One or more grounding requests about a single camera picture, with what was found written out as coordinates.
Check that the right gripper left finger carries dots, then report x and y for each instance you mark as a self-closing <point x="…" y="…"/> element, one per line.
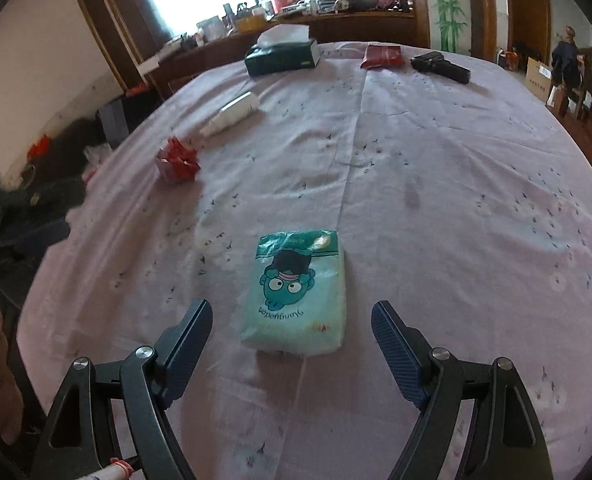
<point x="178" y="350"/>

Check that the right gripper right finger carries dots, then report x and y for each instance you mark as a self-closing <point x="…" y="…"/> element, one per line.
<point x="406" y="352"/>

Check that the teal cartoon tissue pack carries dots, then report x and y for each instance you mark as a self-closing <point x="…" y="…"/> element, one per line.
<point x="296" y="301"/>

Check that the crumpled red pink wrapper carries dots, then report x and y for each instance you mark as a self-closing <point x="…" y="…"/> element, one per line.
<point x="177" y="162"/>

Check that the white spray bottle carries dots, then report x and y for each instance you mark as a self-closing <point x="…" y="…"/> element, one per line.
<point x="231" y="114"/>

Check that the wooden sideboard counter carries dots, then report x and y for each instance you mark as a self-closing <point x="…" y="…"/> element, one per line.
<point x="373" y="26"/>

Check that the black handheld device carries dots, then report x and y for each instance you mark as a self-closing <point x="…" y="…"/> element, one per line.
<point x="434" y="62"/>

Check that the dark red snack packet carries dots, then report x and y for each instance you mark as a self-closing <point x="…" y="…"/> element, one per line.
<point x="382" y="56"/>

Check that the brown cardboard box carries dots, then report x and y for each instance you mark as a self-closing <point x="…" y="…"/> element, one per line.
<point x="538" y="79"/>

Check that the green tissue box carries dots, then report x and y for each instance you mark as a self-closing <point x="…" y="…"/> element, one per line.
<point x="282" y="48"/>

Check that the dark blue jacket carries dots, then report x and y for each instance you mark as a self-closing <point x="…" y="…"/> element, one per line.
<point x="565" y="65"/>

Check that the bamboo painted panel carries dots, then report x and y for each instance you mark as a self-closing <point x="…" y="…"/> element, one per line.
<point x="450" y="25"/>

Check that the brown wooden door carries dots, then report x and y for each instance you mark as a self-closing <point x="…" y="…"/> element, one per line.
<point x="529" y="27"/>

